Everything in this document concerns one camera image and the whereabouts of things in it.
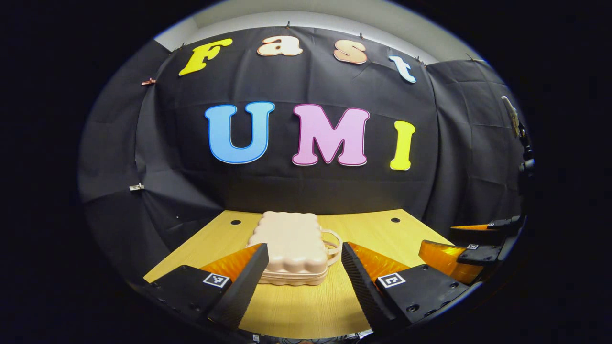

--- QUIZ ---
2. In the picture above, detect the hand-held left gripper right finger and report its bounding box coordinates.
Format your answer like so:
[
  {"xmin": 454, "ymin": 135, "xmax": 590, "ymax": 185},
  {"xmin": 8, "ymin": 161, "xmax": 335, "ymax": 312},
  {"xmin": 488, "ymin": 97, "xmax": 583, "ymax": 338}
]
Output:
[{"xmin": 341, "ymin": 241, "xmax": 471, "ymax": 333}]

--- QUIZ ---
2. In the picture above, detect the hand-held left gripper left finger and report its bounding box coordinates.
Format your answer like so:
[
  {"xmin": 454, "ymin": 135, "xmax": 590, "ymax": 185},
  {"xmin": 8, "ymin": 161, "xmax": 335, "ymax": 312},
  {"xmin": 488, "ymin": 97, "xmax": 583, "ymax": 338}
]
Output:
[{"xmin": 143, "ymin": 243, "xmax": 270, "ymax": 330}]

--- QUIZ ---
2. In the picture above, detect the pink suitcase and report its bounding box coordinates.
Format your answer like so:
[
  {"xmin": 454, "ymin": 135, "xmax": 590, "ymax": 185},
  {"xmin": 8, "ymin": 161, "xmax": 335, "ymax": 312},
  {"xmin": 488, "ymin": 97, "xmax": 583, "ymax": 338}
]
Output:
[{"xmin": 245, "ymin": 211, "xmax": 343, "ymax": 286}]

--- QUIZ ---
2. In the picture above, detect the black backdrop cloth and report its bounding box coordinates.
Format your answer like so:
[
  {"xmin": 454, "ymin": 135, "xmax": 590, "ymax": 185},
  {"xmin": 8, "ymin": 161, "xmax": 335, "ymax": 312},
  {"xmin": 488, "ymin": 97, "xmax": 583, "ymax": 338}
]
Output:
[{"xmin": 78, "ymin": 26, "xmax": 526, "ymax": 287}]

